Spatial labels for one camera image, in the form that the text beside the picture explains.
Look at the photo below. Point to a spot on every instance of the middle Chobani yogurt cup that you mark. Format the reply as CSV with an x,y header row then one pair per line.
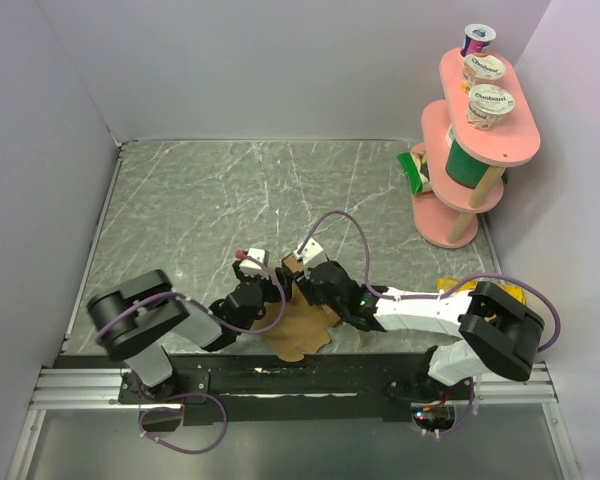
x,y
481,69

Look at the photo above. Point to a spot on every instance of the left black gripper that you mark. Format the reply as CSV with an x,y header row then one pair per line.
x,y
274,294

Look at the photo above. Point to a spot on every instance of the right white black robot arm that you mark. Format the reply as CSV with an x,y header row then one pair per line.
x,y
494,331

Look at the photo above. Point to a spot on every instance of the pink three-tier shelf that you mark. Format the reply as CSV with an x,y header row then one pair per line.
x,y
446,216

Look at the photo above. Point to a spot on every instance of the green cylindrical can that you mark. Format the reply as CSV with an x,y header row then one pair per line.
x,y
462,167

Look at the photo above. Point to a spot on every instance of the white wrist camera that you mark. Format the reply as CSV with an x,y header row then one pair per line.
x,y
310,256
253,262

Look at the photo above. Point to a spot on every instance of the front Chobani yogurt cup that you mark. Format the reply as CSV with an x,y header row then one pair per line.
x,y
488,104

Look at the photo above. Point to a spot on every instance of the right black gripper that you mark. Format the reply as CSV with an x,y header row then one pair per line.
x,y
308,288

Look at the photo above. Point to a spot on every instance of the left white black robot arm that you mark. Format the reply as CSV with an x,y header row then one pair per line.
x,y
131,319

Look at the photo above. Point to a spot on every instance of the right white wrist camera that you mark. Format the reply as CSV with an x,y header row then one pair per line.
x,y
310,256

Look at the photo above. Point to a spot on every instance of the yellow chip bag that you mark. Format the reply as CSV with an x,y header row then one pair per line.
x,y
445,284

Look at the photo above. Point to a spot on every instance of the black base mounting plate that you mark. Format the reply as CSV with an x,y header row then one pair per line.
x,y
211,387

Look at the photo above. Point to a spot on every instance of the chobani yogurt cup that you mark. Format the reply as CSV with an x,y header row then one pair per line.
x,y
481,69
488,104

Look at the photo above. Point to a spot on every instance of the green snack bag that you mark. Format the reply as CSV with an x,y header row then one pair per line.
x,y
415,167

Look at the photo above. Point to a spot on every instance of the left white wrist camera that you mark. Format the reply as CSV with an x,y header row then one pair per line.
x,y
253,262

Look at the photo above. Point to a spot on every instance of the brown cardboard box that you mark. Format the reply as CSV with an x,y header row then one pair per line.
x,y
299,329

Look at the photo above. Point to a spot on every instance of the purple lid yogurt cup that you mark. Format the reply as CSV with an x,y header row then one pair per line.
x,y
477,37

